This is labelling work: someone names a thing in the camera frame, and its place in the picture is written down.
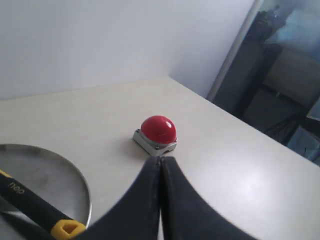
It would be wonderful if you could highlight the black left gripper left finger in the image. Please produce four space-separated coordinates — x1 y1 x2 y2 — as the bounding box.
75 157 161 240

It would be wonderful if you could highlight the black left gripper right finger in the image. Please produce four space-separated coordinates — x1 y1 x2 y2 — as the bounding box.
159 156 254 240

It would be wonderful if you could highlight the yellow black claw hammer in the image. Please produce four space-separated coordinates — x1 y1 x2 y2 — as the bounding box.
0 170 86 240

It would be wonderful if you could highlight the red dome push button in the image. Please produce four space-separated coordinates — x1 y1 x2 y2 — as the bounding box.
132 115 177 157

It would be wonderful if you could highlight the round steel plate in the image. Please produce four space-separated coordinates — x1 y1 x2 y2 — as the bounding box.
0 143 92 226

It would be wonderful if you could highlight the dark shelving beyond table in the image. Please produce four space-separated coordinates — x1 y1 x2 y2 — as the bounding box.
207 0 320 164

